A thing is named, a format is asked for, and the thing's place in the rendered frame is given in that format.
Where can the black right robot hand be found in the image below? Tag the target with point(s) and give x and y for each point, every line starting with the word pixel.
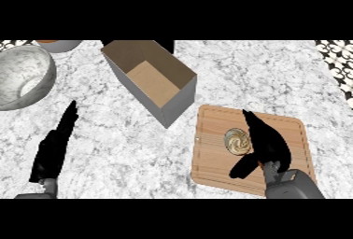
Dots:
pixel 270 143

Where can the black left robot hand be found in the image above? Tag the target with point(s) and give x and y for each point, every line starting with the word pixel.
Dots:
pixel 53 152

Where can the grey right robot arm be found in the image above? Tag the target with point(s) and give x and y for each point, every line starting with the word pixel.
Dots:
pixel 290 185

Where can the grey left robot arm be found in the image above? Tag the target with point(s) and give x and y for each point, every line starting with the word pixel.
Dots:
pixel 42 189

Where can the cream swirl cupcake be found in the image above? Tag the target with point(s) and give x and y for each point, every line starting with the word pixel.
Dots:
pixel 237 141

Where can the wooden cutting board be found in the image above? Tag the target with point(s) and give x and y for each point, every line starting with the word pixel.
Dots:
pixel 217 155

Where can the open cardboard box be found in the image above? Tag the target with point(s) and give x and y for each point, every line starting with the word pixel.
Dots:
pixel 155 79

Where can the large marbled grey bowl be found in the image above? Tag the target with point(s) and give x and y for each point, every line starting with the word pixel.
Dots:
pixel 23 77

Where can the small grey bowl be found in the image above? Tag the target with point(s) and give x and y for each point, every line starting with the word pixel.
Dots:
pixel 59 45

